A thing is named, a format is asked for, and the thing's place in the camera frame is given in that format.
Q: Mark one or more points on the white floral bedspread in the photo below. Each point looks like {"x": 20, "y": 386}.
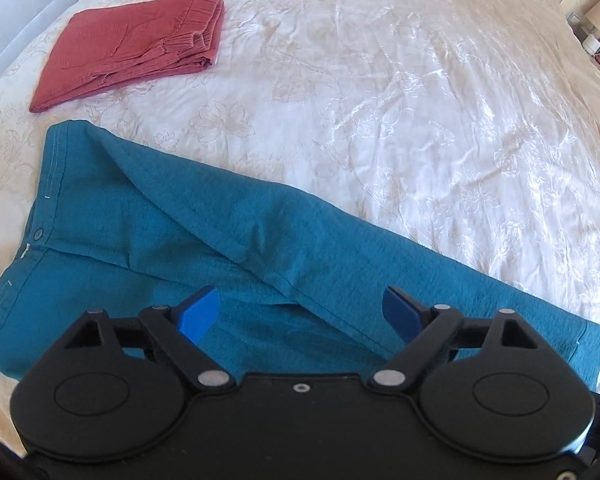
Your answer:
{"x": 471, "y": 127}

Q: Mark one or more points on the folded red pants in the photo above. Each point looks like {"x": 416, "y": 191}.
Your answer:
{"x": 107, "y": 48}

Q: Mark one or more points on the teal blue pants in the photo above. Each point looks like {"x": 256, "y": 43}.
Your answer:
{"x": 119, "y": 227}

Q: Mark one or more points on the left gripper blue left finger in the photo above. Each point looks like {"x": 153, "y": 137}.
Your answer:
{"x": 176, "y": 332}

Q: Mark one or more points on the white jar on nightstand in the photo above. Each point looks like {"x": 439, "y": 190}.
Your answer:
{"x": 591, "y": 45}

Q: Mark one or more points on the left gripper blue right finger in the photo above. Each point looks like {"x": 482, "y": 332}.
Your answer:
{"x": 427, "y": 333}

